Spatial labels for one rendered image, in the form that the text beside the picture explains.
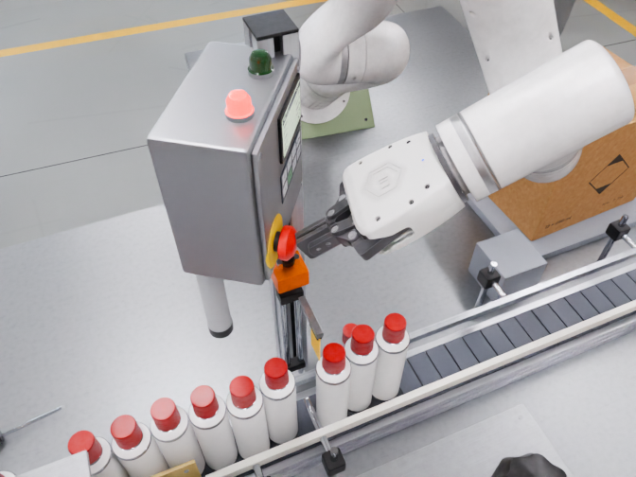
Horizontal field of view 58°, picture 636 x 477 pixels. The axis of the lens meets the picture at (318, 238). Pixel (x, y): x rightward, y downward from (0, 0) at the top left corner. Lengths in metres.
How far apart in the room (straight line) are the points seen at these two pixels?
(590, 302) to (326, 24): 0.72
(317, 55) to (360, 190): 0.58
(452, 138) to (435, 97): 1.18
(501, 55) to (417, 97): 1.06
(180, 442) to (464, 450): 0.45
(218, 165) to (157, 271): 0.77
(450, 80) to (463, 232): 0.61
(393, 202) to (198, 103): 0.20
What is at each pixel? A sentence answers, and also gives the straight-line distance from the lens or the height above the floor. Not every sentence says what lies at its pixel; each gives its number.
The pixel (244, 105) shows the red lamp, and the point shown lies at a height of 1.49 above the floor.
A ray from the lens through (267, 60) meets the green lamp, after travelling 0.58.
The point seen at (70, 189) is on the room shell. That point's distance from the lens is 2.83.
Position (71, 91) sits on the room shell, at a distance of 3.46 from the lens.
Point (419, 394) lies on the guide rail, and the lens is 0.99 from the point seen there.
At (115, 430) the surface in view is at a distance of 0.81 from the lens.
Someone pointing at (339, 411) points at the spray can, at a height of 0.95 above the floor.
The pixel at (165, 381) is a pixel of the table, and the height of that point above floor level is 0.83.
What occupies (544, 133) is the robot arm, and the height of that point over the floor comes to 1.48.
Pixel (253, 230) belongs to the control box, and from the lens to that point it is 0.57.
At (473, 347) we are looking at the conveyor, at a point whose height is 0.88.
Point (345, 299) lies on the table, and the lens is 1.18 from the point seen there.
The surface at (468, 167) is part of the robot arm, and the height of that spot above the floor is 1.45.
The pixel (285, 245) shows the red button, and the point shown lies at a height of 1.34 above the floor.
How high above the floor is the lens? 1.79
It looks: 48 degrees down
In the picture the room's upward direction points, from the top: straight up
